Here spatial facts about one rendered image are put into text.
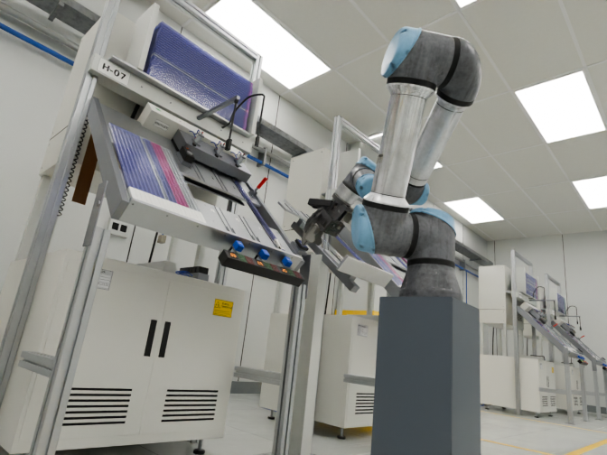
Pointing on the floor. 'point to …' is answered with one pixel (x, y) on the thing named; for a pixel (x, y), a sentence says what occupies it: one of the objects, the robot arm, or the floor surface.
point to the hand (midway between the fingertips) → (303, 241)
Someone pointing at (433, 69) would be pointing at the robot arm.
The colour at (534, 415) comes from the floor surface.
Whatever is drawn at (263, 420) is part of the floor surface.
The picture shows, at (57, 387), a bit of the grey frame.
